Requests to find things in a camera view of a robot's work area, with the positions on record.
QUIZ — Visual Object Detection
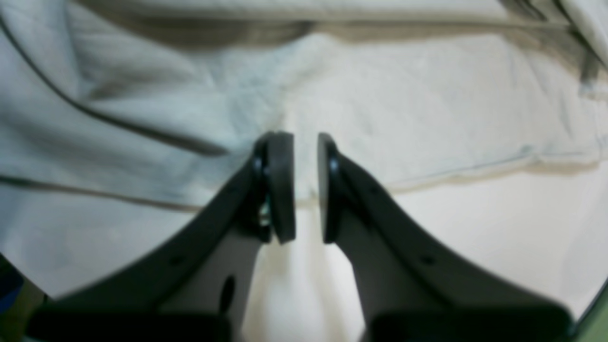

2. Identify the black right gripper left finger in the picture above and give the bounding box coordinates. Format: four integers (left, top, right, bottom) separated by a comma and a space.
26, 132, 296, 342

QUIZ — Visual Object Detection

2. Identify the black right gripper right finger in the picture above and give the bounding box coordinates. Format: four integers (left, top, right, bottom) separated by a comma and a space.
317, 133, 574, 342

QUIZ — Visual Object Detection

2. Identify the beige t-shirt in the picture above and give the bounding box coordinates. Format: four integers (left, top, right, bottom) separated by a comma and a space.
1, 0, 607, 306

